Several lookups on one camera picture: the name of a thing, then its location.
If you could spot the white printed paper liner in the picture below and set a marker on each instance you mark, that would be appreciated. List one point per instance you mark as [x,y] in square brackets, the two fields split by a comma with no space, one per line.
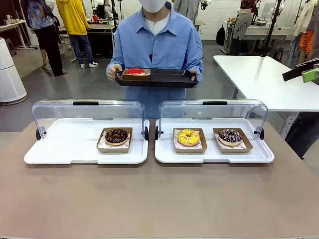
[176,145]
[102,145]
[240,147]

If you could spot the white air purifier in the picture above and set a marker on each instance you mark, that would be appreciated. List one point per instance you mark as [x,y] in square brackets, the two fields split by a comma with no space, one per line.
[10,74]

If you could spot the person in patterned shirt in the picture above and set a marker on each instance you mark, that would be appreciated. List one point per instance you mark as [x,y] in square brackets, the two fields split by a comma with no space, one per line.
[49,44]

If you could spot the white plastic display tray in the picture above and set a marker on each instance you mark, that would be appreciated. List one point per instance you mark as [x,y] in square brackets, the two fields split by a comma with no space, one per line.
[211,156]
[69,144]

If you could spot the person's right hand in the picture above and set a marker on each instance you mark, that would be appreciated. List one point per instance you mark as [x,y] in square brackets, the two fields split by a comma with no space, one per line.
[112,73]

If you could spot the black hanging backpack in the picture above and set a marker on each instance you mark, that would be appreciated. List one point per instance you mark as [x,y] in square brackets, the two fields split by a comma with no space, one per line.
[220,36]

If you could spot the white background table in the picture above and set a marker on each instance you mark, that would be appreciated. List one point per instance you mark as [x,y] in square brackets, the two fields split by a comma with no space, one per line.
[12,25]

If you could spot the chocolate sprinkle donut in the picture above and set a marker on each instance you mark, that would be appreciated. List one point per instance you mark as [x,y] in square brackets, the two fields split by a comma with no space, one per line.
[115,137]

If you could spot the red glazed donut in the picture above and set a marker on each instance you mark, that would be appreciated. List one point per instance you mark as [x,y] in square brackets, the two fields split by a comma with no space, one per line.
[137,77]
[135,71]

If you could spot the blue-sleeved left forearm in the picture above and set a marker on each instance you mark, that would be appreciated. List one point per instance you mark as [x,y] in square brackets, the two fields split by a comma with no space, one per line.
[197,64]

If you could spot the person in yellow jacket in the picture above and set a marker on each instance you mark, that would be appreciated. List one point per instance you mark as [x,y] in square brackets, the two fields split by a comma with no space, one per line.
[72,17]

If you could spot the person's left hand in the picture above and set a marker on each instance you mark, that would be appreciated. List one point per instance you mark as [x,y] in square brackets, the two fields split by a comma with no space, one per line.
[195,76]

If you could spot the white side table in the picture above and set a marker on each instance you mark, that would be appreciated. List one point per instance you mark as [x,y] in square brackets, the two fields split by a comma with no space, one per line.
[249,74]

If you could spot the yellow glazed donut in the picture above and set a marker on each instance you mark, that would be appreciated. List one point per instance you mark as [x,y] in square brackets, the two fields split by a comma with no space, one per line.
[189,150]
[188,138]

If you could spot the black serving tray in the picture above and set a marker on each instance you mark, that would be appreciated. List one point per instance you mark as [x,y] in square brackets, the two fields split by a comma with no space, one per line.
[169,79]

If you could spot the black stand pole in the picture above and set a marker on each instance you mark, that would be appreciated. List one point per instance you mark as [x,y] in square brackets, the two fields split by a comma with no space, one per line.
[270,32]

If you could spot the person in blue shirt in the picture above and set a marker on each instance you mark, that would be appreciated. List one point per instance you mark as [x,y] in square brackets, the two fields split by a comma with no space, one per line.
[162,42]

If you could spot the black background workbench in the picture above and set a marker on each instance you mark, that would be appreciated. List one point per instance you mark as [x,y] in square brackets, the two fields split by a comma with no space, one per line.
[102,37]

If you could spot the chocolate sprinkled donut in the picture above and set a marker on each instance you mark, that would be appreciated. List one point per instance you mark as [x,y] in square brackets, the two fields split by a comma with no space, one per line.
[114,150]

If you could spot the dark grey fabric cover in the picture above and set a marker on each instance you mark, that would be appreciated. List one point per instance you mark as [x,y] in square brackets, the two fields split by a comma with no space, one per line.
[304,134]

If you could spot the black lid hinge knob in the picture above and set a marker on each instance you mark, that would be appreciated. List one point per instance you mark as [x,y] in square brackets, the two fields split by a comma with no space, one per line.
[260,134]
[146,134]
[39,134]
[157,133]

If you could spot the person in grey hoodie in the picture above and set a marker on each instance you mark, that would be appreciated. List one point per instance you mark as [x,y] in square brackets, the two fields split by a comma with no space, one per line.
[185,10]

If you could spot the clear plastic display lid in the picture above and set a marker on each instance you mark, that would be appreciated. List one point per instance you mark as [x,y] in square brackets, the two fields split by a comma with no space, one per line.
[87,110]
[214,110]

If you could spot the blue-sleeved right forearm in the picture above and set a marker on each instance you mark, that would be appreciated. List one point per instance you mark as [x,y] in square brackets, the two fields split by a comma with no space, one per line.
[115,61]

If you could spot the chocolate donut white drizzle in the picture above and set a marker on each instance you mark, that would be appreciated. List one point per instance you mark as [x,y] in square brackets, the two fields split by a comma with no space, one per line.
[230,137]

